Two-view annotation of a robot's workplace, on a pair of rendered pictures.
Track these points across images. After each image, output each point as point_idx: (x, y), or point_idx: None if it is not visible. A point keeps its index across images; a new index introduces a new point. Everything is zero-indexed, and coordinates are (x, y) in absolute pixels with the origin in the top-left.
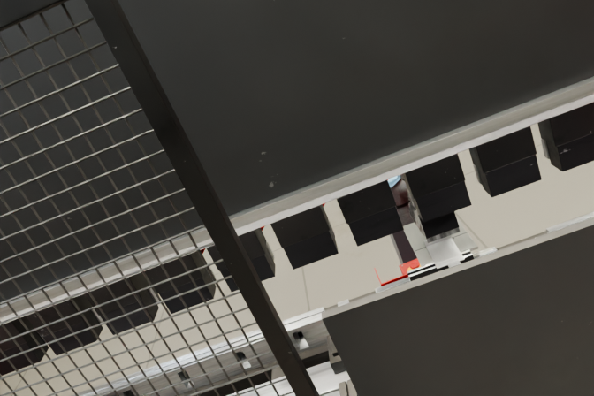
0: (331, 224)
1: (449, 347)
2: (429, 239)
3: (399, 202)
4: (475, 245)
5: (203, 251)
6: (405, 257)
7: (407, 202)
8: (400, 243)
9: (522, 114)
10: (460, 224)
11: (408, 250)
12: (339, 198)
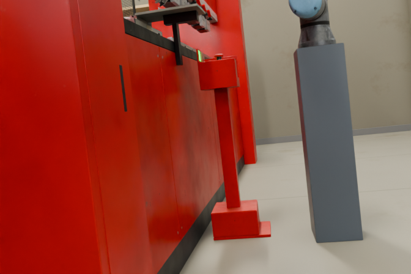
0: None
1: None
2: None
3: (299, 23)
4: (136, 13)
5: None
6: (296, 85)
7: (301, 25)
8: (295, 67)
9: None
10: (167, 8)
11: (296, 79)
12: None
